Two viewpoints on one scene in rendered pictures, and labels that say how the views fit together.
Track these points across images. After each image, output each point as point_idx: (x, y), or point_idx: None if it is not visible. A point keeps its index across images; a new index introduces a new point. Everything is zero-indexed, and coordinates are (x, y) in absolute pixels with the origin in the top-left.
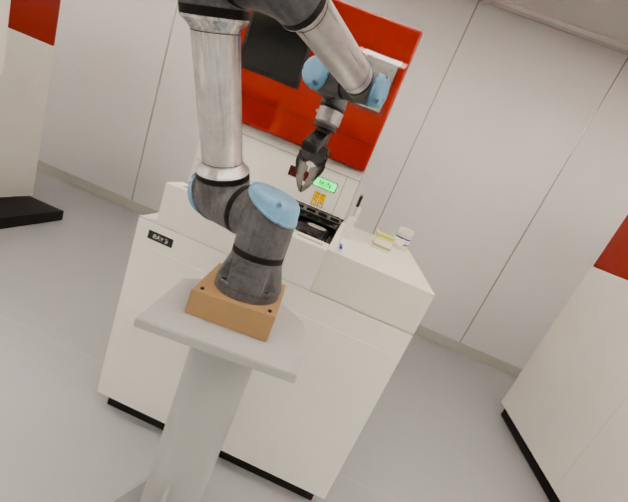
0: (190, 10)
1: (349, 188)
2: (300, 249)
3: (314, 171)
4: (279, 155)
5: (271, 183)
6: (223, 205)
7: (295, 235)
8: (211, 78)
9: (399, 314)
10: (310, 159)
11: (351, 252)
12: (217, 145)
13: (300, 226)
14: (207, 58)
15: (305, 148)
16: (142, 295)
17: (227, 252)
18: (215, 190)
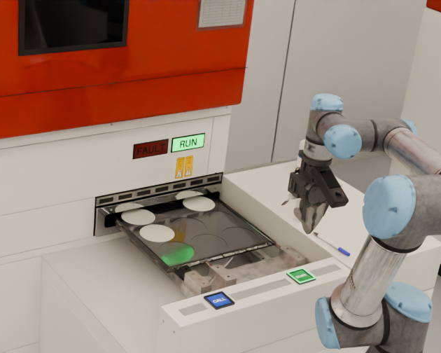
0: (410, 251)
1: (220, 129)
2: (332, 289)
3: (322, 209)
4: (113, 141)
5: (113, 185)
6: (380, 333)
7: (319, 279)
8: (397, 269)
9: (421, 279)
10: (317, 201)
11: (355, 250)
12: (381, 300)
13: (210, 228)
14: (401, 261)
15: (337, 206)
16: None
17: (262, 344)
18: (372, 328)
